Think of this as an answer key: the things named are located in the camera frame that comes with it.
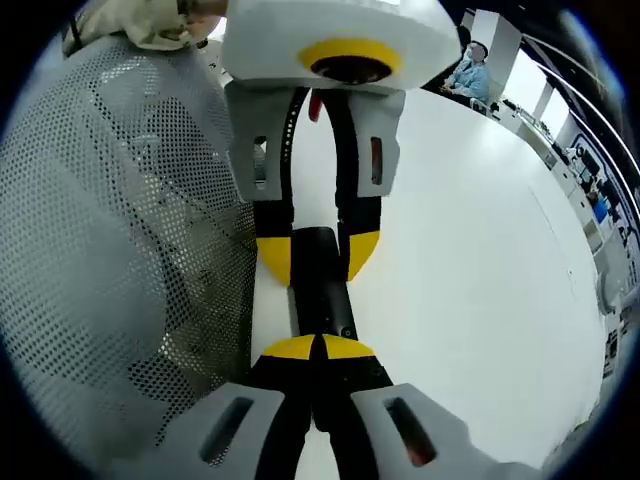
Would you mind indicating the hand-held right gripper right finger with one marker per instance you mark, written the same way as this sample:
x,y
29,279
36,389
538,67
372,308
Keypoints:
x,y
360,400

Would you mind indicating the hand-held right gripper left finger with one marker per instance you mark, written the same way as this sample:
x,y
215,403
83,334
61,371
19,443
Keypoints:
x,y
270,400

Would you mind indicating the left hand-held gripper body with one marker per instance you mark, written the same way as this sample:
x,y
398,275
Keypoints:
x,y
340,35

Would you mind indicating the black remote control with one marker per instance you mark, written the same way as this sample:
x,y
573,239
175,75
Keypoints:
x,y
320,295

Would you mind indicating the person's left hand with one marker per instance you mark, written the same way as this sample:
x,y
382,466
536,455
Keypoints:
x,y
207,20

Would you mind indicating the white square pillar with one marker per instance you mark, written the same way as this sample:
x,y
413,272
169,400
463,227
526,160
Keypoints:
x,y
495,40

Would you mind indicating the white mesh basket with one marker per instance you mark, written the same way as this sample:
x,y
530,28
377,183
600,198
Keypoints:
x,y
100,225

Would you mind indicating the blue framed wall display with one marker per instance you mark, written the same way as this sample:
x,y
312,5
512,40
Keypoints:
x,y
600,175

